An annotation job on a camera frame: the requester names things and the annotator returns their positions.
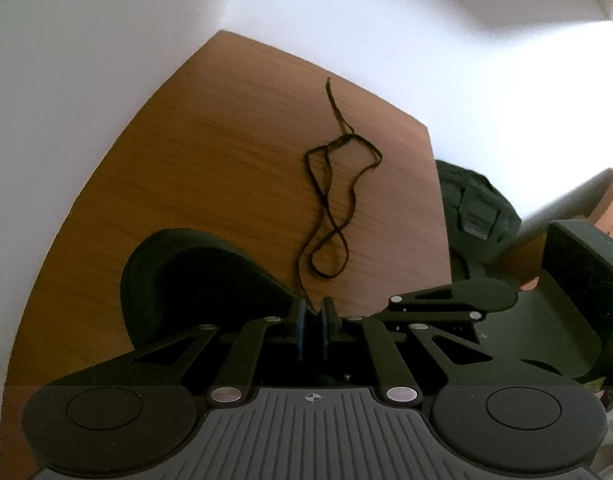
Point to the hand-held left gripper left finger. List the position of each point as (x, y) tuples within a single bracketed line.
[(300, 327)]

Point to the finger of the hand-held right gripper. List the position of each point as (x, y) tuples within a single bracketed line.
[(461, 294)]

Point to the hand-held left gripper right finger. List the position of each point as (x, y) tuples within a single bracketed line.
[(328, 325)]

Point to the black shoe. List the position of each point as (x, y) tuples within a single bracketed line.
[(196, 280)]

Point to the black shoelace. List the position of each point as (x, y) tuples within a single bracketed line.
[(336, 200)]

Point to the dark backpack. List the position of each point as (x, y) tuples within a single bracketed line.
[(479, 210)]

